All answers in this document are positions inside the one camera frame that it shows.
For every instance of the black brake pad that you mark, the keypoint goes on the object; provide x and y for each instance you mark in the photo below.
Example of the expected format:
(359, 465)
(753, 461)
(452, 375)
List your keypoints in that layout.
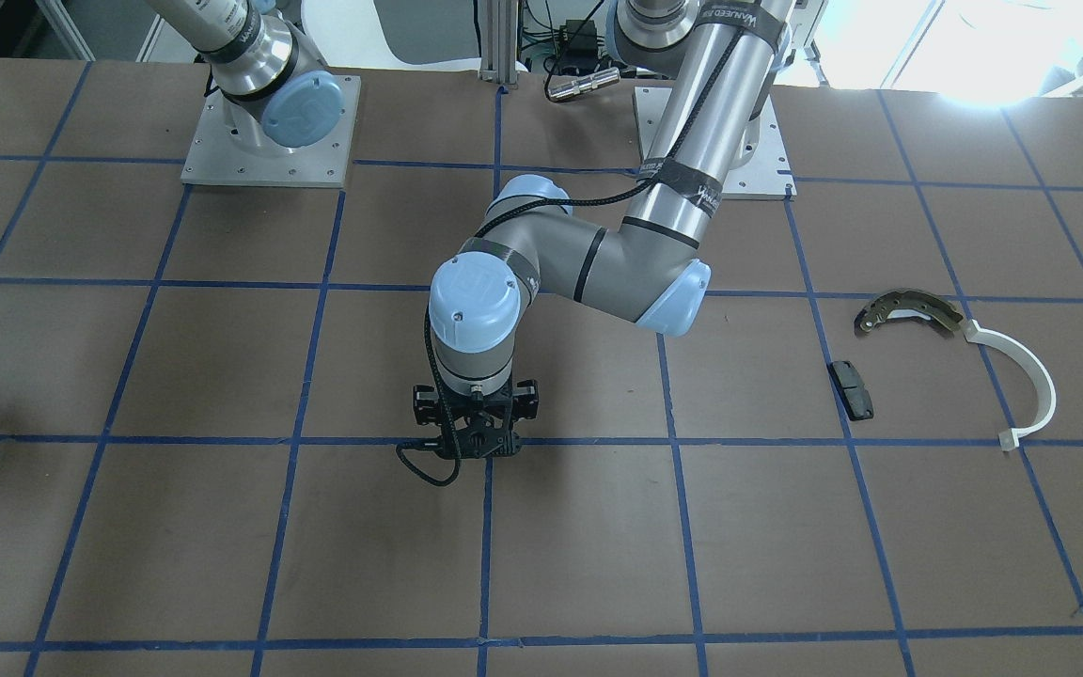
(852, 391)

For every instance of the olive brake shoe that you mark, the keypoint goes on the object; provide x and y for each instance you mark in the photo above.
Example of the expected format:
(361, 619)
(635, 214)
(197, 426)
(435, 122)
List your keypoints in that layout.
(908, 304)

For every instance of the white curved plastic part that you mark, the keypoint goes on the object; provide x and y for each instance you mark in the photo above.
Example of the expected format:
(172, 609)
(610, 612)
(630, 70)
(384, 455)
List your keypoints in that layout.
(1039, 376)

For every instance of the aluminium frame post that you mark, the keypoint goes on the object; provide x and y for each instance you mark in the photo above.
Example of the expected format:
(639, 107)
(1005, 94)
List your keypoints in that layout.
(499, 42)

